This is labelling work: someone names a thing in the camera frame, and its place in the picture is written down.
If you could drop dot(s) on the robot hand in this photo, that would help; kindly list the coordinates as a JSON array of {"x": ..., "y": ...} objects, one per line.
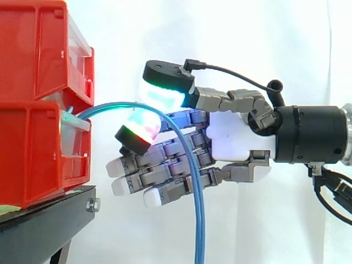
[{"x": 233, "y": 137}]

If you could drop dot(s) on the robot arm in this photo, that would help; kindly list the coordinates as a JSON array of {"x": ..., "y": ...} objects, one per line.
[{"x": 310, "y": 133}]

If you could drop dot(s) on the red bin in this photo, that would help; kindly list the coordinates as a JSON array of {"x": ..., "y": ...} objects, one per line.
[
  {"x": 33, "y": 154},
  {"x": 41, "y": 49}
]

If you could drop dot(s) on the black stand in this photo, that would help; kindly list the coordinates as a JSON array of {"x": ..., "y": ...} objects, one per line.
[{"x": 46, "y": 220}]

